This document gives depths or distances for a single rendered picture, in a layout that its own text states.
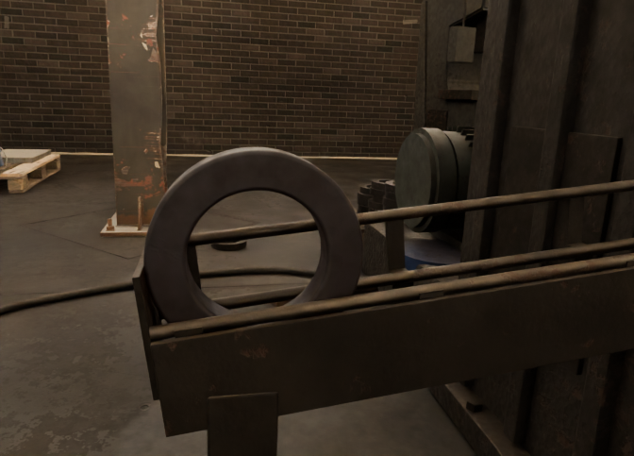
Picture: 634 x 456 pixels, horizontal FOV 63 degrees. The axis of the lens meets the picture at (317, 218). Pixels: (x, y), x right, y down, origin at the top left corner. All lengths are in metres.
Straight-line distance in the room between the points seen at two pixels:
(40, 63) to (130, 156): 3.88
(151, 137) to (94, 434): 1.89
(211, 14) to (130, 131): 3.76
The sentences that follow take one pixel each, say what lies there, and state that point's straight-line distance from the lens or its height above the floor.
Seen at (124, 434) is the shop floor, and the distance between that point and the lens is 1.36.
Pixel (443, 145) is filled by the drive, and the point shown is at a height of 0.63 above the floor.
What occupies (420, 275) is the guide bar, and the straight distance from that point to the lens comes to 0.53.
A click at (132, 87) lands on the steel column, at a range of 2.95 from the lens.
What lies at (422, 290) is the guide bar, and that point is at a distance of 0.46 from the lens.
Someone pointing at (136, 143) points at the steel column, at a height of 0.49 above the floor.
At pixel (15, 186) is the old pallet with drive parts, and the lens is 4.33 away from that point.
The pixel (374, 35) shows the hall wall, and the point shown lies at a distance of 6.85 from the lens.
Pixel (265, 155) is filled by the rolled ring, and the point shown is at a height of 0.73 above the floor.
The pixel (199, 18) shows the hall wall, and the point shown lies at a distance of 6.54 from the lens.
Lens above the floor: 0.77
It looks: 13 degrees down
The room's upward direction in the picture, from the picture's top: 2 degrees clockwise
